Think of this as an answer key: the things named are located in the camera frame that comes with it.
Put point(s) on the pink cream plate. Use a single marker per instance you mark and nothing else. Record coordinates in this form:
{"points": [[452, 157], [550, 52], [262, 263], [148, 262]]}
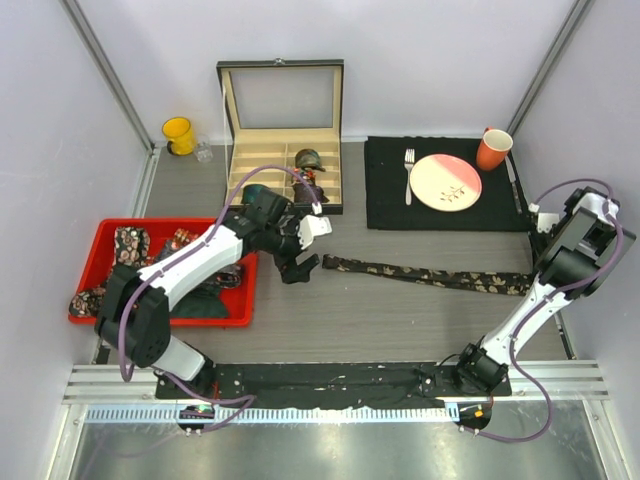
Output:
{"points": [[445, 183]]}

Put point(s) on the black gold leaf tie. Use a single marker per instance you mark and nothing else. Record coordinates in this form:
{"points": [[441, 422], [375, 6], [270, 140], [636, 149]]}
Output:
{"points": [[500, 283]]}

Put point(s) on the silver fork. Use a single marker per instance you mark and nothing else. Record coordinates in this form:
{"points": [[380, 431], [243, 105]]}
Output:
{"points": [[409, 162]]}

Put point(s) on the aluminium front rail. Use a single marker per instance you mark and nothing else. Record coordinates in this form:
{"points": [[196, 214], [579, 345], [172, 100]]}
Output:
{"points": [[107, 399]]}

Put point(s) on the rolled green blue tie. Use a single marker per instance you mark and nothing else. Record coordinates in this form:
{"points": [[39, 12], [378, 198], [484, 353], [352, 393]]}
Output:
{"points": [[250, 193]]}

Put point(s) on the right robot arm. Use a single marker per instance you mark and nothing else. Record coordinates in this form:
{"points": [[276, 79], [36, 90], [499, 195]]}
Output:
{"points": [[579, 249]]}

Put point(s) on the dark green leaf tie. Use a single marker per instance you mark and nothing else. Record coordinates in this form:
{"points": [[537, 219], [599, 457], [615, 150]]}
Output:
{"points": [[202, 302]]}

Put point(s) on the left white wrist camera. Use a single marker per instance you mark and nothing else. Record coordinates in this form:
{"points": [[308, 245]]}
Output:
{"points": [[312, 227]]}

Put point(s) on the rolled dark maroon tie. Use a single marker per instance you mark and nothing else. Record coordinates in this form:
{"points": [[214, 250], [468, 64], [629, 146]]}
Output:
{"points": [[304, 195]]}

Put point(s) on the black tie storage box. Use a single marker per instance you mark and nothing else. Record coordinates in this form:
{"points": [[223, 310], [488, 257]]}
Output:
{"points": [[274, 109]]}

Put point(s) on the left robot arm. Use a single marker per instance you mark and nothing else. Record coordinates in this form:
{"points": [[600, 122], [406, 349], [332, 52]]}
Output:
{"points": [[135, 315]]}

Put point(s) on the orange mug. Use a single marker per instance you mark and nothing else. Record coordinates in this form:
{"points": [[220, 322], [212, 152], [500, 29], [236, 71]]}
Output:
{"points": [[494, 147]]}

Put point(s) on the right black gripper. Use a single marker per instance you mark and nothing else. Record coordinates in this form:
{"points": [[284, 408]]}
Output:
{"points": [[536, 244]]}

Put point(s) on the red plastic bin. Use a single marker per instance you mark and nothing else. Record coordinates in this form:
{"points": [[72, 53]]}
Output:
{"points": [[239, 302]]}

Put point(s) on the silver knife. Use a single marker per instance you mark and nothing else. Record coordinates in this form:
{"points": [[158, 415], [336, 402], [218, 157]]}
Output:
{"points": [[513, 182]]}

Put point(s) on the black placemat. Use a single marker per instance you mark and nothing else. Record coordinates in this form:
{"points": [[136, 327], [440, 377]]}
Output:
{"points": [[385, 177]]}

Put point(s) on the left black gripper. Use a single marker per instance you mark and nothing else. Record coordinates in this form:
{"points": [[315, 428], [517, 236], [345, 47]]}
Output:
{"points": [[287, 266]]}

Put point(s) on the yellow mug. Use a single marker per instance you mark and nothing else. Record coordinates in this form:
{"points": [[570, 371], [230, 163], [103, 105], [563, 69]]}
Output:
{"points": [[180, 136]]}

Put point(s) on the orange striped rolled tie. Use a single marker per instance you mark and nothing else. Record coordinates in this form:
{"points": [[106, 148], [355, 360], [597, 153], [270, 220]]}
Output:
{"points": [[182, 238]]}

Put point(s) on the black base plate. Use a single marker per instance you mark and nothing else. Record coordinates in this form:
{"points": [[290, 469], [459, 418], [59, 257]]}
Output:
{"points": [[324, 386]]}

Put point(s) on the clear glass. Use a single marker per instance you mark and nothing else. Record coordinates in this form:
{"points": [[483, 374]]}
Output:
{"points": [[203, 150]]}

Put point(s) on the rolled orange floral tie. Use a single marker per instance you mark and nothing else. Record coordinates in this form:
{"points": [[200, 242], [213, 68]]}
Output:
{"points": [[307, 174]]}

